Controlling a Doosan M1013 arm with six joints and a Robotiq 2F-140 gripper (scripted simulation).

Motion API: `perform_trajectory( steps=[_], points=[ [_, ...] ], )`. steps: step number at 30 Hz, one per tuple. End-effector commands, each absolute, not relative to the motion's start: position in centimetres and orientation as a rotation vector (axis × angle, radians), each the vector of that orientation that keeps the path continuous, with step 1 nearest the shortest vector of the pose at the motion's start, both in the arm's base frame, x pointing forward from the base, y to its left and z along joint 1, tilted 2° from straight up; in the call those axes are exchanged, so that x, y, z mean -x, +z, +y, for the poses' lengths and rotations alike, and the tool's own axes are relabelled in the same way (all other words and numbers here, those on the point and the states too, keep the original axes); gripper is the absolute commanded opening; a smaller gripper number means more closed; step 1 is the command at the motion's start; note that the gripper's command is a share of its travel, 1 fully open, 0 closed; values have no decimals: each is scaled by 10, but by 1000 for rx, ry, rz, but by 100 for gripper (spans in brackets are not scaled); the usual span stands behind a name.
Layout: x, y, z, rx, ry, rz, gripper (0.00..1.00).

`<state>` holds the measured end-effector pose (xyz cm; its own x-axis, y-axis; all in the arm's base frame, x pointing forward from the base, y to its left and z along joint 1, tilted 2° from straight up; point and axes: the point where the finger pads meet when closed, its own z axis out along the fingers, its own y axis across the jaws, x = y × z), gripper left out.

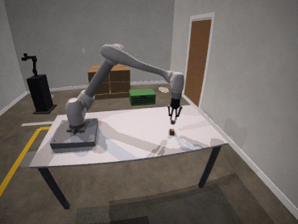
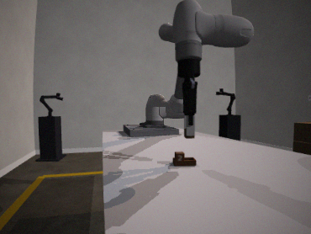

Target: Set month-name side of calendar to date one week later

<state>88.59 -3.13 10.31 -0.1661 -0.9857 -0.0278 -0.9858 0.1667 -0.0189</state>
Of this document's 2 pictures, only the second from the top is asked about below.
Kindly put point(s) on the brown wooden tray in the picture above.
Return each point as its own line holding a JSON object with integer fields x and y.
{"x": 188, "y": 161}

